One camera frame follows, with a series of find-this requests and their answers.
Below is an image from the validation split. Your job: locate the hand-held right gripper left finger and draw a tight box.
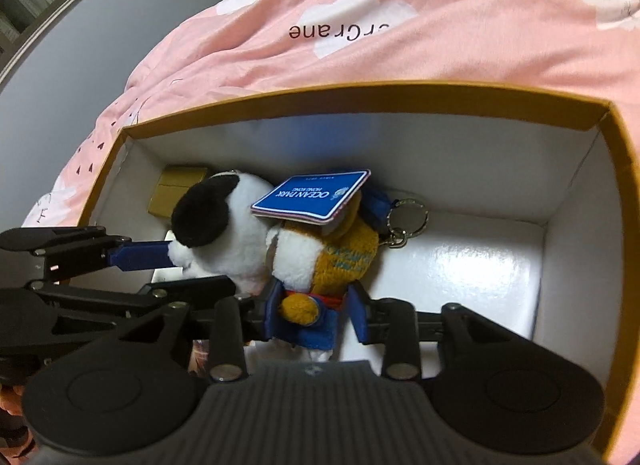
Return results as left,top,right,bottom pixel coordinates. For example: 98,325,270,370
120,284,289,384

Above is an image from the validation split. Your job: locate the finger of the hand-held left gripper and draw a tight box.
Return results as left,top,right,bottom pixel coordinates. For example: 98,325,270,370
0,275,241,357
0,226,175,292

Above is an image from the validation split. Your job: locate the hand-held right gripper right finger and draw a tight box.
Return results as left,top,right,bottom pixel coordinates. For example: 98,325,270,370
346,282,523,382

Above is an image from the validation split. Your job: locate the orange plush keychain toy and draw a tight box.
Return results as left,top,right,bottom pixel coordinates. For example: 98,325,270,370
270,189,397,352

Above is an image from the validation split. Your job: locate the black and white panda plush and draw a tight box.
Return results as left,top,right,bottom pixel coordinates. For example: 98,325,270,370
167,171,281,297

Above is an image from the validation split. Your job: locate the small brown cardboard box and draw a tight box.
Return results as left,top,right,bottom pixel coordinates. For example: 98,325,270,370
147,164,209,219

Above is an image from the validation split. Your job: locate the metal key ring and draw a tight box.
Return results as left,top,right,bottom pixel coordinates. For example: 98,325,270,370
382,198,430,251

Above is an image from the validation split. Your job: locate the blue paper hang tag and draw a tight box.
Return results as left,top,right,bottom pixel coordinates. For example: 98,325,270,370
250,170,373,224

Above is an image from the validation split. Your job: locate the orange cardboard storage box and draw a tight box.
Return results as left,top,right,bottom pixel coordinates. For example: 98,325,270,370
77,80,640,465

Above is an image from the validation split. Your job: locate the pink printed duvet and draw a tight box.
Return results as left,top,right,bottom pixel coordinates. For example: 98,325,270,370
22,0,640,226

